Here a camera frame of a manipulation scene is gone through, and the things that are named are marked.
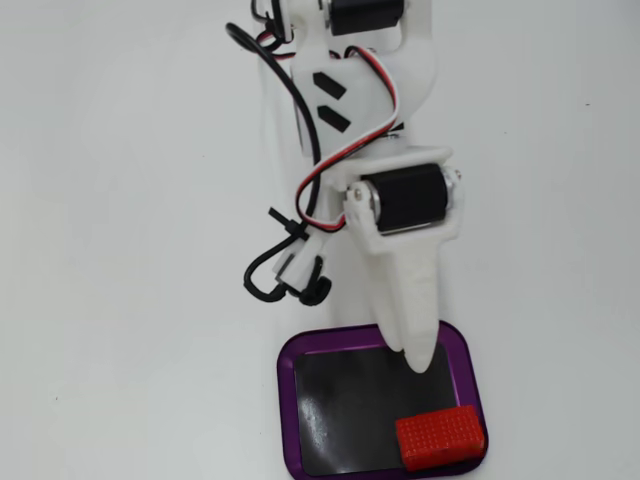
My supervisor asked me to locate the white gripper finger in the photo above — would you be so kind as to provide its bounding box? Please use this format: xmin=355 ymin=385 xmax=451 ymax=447
xmin=343 ymin=167 xmax=465 ymax=376
xmin=325 ymin=192 xmax=387 ymax=334

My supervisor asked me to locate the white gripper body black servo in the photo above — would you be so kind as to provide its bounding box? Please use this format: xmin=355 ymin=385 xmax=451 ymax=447
xmin=323 ymin=144 xmax=454 ymax=235

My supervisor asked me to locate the red textured rectangular block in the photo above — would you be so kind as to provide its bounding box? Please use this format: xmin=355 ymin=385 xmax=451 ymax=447
xmin=394 ymin=404 xmax=488 ymax=474

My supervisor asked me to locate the black zip tie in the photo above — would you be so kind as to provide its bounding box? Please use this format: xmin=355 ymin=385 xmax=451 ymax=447
xmin=267 ymin=205 xmax=312 ymax=242

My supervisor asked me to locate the purple tray with black inlay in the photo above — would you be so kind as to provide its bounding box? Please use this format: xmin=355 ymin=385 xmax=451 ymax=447
xmin=275 ymin=322 xmax=491 ymax=480

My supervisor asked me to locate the white cable connector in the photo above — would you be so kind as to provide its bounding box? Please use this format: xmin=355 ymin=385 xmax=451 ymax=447
xmin=272 ymin=234 xmax=326 ymax=294

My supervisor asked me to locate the red white black servo wire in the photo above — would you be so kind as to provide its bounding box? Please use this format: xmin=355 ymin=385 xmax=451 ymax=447
xmin=294 ymin=44 xmax=404 ymax=236

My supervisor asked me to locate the black cable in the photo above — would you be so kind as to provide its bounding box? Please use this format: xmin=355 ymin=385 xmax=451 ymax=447
xmin=224 ymin=21 xmax=332 ymax=307

